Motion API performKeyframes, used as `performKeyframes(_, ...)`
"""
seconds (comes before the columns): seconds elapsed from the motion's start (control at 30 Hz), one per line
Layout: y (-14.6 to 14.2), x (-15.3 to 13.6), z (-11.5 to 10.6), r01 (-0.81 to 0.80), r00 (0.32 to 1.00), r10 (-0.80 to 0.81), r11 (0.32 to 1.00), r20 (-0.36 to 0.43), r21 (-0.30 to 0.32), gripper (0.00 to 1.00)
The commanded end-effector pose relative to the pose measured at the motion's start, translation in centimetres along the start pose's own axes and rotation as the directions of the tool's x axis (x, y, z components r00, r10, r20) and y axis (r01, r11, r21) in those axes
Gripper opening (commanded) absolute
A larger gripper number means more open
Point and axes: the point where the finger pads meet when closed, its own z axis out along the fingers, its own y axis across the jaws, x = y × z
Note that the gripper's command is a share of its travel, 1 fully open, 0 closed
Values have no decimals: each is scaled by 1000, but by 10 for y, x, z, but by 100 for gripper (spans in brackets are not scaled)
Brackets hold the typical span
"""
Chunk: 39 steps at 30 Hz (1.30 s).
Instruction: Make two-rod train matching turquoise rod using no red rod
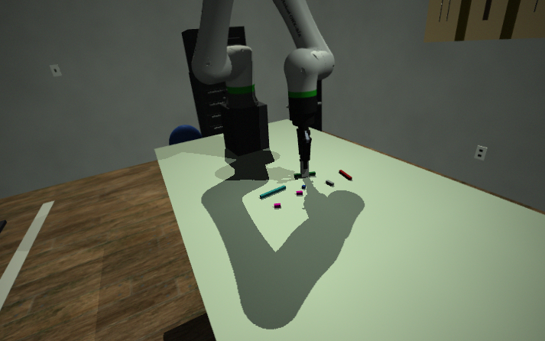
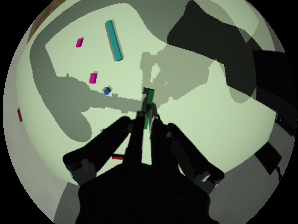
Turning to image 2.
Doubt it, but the red rod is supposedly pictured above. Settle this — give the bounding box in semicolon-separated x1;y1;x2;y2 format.
112;154;124;160

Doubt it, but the dark green rod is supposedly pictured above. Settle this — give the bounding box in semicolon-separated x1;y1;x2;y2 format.
144;89;155;129

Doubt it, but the turquoise rod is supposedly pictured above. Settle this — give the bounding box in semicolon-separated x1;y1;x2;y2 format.
106;20;123;61

